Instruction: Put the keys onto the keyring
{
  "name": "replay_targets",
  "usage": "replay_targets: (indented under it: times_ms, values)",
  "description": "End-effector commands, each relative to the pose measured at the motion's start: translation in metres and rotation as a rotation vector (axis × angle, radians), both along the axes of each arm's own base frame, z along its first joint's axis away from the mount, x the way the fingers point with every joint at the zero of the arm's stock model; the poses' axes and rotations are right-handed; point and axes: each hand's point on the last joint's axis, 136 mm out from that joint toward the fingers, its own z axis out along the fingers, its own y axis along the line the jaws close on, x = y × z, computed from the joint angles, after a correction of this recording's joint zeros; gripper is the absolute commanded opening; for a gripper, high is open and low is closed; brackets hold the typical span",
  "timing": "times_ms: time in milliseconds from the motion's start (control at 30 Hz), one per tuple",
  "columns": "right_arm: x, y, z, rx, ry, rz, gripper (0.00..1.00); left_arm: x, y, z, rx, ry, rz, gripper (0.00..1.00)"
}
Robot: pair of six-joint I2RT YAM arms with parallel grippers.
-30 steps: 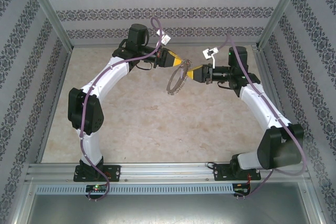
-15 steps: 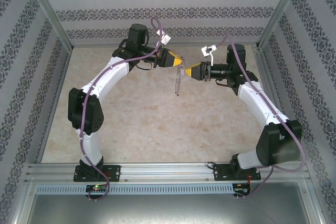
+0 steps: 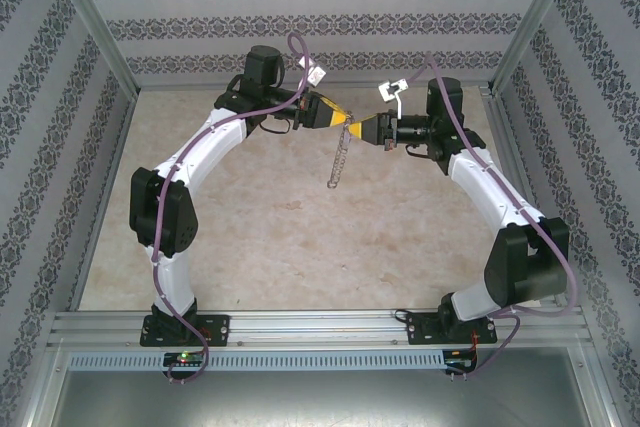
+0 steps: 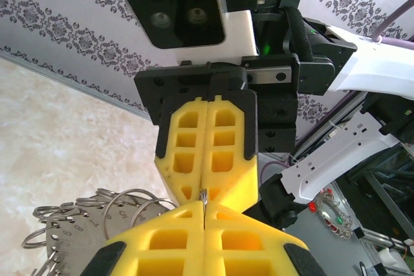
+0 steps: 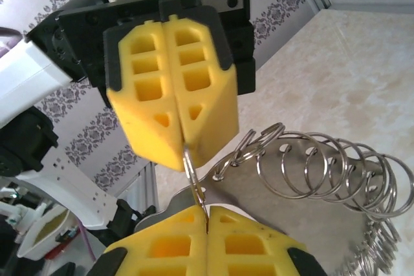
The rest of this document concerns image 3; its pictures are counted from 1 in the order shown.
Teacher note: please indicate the metal keyring with small rings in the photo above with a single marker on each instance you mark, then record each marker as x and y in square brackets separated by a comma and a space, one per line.
[340, 157]

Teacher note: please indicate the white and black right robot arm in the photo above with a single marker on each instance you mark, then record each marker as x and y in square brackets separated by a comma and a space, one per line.
[525, 267]

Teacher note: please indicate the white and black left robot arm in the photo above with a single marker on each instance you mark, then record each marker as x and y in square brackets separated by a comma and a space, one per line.
[165, 212]

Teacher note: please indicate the small circuit board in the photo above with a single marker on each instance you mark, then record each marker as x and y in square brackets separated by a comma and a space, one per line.
[185, 359]
[460, 361]

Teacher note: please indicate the grey metal sheet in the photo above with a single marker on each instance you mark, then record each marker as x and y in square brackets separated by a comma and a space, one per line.
[320, 402]

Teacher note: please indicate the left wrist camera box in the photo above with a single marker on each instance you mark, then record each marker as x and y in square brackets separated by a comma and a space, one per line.
[315, 74]

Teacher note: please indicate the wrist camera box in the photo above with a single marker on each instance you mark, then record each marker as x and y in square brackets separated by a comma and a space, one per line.
[315, 74]
[390, 91]

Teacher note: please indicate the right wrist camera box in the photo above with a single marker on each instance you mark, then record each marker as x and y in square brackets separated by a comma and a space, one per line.
[390, 91]

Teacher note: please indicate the aluminium side rail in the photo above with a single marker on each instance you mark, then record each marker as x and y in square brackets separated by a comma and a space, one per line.
[115, 157]
[511, 157]

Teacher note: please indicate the aluminium corner post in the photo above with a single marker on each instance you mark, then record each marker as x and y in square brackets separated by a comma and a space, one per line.
[531, 22]
[95, 22]

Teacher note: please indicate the aluminium mounting rail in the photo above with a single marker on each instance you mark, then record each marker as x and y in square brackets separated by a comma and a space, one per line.
[320, 329]

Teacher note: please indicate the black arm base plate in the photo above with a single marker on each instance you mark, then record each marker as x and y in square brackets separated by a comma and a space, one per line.
[217, 331]
[420, 329]

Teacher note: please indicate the aluminium frame beam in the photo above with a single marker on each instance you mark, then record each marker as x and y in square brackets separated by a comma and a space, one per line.
[597, 392]
[42, 392]

